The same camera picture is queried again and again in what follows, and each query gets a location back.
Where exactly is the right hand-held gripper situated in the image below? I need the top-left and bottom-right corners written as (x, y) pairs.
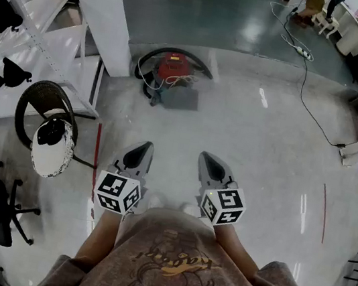
top-left (187, 150), bottom-right (254, 232)

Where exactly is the white and black helmet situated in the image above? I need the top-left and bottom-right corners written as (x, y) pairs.
top-left (25, 115), bottom-right (80, 183)

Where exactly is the white table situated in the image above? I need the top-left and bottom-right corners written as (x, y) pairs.
top-left (329, 1), bottom-right (358, 58)

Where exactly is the person's brown printed shirt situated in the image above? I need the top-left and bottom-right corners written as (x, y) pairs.
top-left (34, 185), bottom-right (349, 286)

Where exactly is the white metal shelf rack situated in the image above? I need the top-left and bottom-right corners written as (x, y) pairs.
top-left (0, 0), bottom-right (121, 141)

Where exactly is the white power strip with cable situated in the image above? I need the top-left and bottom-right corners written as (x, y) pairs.
top-left (261, 0), bottom-right (323, 63)

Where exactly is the person's right forearm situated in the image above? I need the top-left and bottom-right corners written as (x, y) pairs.
top-left (204, 222), bottom-right (271, 286)

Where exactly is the person's left forearm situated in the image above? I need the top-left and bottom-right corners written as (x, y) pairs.
top-left (70, 203), bottom-right (128, 279)

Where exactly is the dark wicker chair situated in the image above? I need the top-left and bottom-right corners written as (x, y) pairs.
top-left (8, 75), bottom-right (111, 171)

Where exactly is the red canister vacuum cleaner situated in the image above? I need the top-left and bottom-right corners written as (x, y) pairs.
top-left (129, 42), bottom-right (219, 110)

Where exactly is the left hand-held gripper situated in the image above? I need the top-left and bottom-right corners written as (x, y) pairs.
top-left (89, 132), bottom-right (157, 219)

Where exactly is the black floor cable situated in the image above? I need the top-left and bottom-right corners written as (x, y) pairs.
top-left (266, 3), bottom-right (358, 149)

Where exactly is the white stool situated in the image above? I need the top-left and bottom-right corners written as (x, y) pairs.
top-left (310, 10), bottom-right (343, 39)

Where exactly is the white vacuum power cord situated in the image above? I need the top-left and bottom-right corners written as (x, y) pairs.
top-left (133, 52), bottom-right (202, 97)

